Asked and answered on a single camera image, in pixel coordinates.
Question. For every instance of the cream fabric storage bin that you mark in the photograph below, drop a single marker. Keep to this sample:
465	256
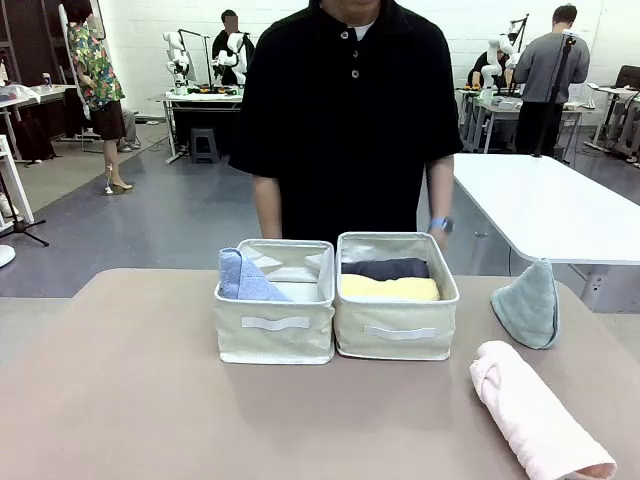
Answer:
275	325
395	330

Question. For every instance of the person's left hand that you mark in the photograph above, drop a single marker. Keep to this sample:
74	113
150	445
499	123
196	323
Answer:
441	239

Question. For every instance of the white shelf frame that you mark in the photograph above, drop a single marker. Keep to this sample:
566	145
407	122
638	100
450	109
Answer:
12	175

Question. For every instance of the person's right forearm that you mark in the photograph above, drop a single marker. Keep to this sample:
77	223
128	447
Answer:
267	210

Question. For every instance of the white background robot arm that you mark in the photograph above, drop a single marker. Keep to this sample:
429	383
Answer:
235	55
175	47
497	50

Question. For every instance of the white cluttered side table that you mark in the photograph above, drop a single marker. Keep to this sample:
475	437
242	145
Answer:
35	95

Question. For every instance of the grey plastic stool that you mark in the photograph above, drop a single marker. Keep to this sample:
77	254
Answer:
204	142

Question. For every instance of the white-framed background table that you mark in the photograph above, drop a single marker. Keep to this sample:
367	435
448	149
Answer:
205	97

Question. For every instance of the black floor tripod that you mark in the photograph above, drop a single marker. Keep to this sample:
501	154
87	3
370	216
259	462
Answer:
27	231

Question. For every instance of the white background desk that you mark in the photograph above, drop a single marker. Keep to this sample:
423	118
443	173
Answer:
620	100

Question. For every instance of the grey-green cone towel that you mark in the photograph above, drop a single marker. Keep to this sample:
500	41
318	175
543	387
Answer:
530	315

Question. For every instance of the person's left forearm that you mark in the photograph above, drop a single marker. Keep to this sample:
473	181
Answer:
440	190

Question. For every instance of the background person in black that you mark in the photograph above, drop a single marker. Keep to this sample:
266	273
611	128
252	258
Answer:
227	50

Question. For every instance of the large white table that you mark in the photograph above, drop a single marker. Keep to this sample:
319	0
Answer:
540	200

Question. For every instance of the yellow towel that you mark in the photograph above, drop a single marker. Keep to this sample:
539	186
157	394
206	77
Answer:
390	289

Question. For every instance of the pink rolled towel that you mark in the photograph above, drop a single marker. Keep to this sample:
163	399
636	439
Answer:
530	415

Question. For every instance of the black tripod stand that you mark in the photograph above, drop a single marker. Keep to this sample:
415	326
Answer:
557	100

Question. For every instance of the blue wrist watch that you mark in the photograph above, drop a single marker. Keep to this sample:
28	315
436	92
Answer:
441	223

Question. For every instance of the grey background work table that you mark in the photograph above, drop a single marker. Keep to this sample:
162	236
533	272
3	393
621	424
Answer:
495	105

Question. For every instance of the person in black polo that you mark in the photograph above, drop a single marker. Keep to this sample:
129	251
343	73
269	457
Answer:
350	125

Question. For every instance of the background person grey sweater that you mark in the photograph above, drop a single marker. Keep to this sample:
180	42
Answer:
550	65

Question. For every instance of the light blue cone towel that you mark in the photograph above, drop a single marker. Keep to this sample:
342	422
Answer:
240	280

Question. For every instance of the seated person in grey trousers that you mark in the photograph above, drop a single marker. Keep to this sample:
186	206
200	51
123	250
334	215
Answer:
130	127

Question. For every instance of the dark grey towel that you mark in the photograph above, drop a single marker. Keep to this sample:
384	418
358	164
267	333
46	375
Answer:
385	269

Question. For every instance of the white round floor base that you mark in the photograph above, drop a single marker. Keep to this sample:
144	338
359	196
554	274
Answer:
6	256

